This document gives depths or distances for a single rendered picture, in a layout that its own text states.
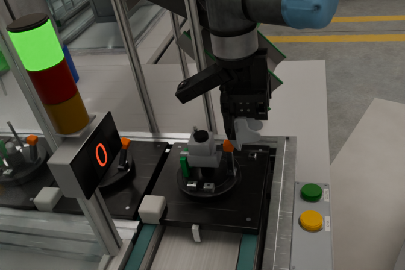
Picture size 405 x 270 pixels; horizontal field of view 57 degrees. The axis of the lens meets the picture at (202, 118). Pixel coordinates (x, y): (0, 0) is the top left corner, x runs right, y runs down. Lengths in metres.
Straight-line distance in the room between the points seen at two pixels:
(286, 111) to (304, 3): 0.72
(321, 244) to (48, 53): 0.54
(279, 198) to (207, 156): 0.17
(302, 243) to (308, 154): 0.36
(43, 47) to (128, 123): 0.80
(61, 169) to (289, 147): 0.54
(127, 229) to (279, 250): 0.30
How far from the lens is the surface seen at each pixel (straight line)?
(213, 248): 0.77
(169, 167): 0.87
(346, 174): 0.98
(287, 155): 0.88
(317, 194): 0.78
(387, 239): 0.87
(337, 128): 2.53
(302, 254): 0.70
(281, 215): 0.76
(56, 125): 0.54
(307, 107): 1.20
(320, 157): 1.02
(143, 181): 0.86
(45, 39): 0.49
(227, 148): 0.74
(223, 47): 0.59
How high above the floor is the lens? 1.54
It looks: 35 degrees down
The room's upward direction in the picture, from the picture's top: 11 degrees counter-clockwise
